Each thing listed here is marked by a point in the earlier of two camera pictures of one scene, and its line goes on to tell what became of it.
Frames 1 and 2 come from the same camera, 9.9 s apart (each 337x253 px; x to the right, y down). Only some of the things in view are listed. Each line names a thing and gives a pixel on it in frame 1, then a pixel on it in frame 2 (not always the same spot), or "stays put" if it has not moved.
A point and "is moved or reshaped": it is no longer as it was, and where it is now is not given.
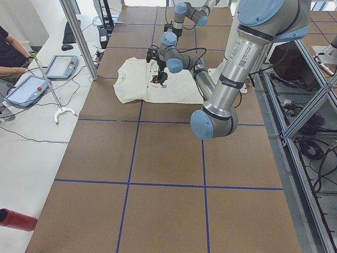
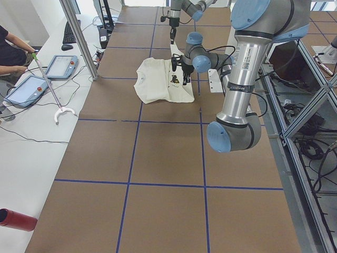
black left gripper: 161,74 -> 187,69
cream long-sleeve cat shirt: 138,81 is moved or reshaped
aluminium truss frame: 298,99 stays put
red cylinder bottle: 13,219 stays put
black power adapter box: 103,37 stays put
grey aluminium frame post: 77,30 stays put
